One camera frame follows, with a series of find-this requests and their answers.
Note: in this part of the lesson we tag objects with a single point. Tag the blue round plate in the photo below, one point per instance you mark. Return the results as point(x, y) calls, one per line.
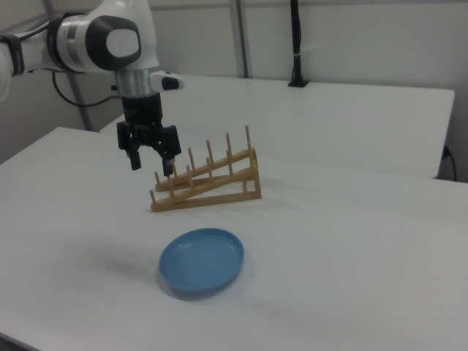
point(201, 261)

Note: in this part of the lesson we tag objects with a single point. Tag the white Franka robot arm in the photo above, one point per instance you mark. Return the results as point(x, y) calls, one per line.
point(77, 40)

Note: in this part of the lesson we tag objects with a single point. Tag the wooden plate rack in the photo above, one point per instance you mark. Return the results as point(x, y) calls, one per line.
point(219, 195)

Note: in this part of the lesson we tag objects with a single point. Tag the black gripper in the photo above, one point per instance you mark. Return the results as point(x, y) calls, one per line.
point(142, 109)

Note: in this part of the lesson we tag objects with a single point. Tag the black camera pole with base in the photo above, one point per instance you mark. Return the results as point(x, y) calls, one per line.
point(296, 40)

